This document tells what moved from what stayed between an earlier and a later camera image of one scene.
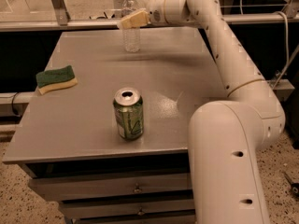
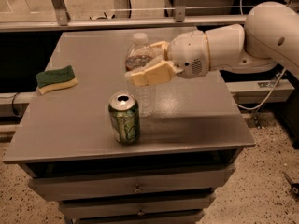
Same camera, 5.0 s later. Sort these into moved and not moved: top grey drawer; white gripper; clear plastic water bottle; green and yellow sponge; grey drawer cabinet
Moved: clear plastic water bottle; white gripper
Not moved: green and yellow sponge; top grey drawer; grey drawer cabinet
